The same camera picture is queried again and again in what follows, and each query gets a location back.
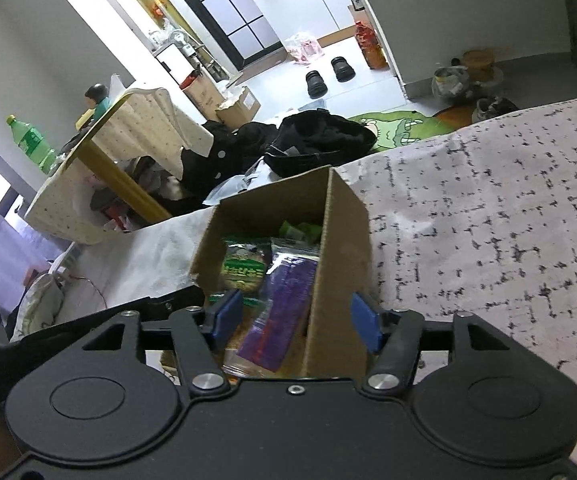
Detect cardboard box with red print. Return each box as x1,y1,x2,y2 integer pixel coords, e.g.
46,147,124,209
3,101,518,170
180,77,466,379
180,75,225,112

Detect brown cardboard box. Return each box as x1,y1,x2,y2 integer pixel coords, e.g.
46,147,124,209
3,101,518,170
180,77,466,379
187,165,385,382

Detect green candy packet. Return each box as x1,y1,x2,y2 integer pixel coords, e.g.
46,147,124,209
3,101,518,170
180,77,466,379
278,221,323,247

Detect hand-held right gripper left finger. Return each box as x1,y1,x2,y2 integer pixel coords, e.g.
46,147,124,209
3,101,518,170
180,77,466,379
68,290,244,397

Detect small doll figure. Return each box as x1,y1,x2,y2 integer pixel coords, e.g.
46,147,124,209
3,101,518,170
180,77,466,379
84,83,112,122

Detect white kitchen appliance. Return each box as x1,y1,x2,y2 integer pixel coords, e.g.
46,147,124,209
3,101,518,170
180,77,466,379
155,42,202,82

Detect purple snack packet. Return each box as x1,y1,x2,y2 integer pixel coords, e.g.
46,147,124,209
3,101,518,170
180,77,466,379
236,244,320,374

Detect white cabinet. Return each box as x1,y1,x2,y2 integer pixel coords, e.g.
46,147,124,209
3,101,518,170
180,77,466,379
242,0,365,47

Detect brown jar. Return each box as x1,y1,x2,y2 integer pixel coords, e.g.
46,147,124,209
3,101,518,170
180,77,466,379
463,48,498,81

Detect black shoe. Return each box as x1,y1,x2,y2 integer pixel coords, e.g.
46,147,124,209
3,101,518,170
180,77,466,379
305,70,330,99
331,57,357,82

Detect brown bottle on floor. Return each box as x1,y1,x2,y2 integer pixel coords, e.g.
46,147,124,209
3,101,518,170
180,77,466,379
355,20,390,69

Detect green soda bottle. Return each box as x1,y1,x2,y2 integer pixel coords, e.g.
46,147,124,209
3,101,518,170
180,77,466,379
5,115,58,174

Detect pink slippers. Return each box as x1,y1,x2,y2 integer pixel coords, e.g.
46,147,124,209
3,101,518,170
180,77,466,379
285,33,325,64

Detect green cartoon rug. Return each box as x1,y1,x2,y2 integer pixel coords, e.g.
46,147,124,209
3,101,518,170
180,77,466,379
347,105,465,154

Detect table with cream tablecloth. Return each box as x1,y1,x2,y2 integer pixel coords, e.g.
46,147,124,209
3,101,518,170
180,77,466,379
23,86,215,247

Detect clear plastic bag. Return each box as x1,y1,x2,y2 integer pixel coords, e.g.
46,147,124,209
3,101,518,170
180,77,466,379
431,65,472,99

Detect black-speckled printed bedsheet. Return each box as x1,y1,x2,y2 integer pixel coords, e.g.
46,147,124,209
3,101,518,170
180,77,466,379
333,92,577,471

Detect green rice cracker packet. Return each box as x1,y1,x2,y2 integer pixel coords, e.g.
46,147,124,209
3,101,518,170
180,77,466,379
221,236,272,309

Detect black coat with white buttons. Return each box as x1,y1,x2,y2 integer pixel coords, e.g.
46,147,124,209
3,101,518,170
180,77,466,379
180,120,280,202

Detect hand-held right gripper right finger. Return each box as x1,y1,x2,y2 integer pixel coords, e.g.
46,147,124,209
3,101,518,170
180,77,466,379
351,292,559,395

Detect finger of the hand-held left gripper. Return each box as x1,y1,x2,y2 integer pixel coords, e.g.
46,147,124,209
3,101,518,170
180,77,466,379
11,285,205,372

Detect cardboard box with white label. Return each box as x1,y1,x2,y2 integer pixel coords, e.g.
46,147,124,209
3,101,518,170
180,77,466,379
215,87,262,127

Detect black jacket pile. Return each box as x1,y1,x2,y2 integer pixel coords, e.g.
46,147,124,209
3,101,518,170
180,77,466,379
262,110,378,177

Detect white quilt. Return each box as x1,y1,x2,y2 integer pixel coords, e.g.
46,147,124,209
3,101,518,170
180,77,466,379
61,207,222,312

